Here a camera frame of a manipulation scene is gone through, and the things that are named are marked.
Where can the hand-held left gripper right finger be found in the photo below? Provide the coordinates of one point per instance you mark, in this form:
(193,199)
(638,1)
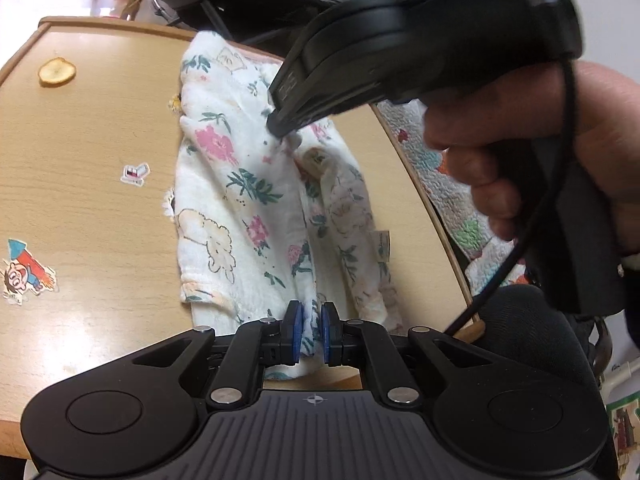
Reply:
(327,332)

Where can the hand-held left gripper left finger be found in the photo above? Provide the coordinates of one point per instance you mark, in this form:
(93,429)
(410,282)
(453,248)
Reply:
(296,332)

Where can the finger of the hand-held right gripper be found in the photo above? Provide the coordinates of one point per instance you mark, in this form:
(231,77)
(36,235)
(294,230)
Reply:
(282,122)

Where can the floral baby shirt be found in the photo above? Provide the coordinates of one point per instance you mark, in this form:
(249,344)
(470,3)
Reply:
(235,200)

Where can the person's right hand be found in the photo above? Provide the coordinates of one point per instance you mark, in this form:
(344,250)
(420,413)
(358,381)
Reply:
(500,115)

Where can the yellow cartoon sticker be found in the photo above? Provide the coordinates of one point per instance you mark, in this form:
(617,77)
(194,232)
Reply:
(174,103)

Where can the small pink case sticker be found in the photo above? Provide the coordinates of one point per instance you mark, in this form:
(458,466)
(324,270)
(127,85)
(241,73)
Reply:
(135,173)

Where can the heart pattern quilt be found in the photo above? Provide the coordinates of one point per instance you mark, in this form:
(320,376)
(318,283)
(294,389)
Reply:
(440,195)

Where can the person's black clothing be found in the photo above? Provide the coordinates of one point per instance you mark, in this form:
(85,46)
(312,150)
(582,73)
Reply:
(530,330)

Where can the dried orange peel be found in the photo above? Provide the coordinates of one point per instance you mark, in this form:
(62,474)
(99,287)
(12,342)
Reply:
(57,71)

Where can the blue red cartoon sticker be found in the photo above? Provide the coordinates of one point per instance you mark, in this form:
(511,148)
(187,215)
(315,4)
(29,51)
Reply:
(25,272)

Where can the colourful printed box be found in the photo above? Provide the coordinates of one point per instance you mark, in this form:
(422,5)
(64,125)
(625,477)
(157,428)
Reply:
(625,435)

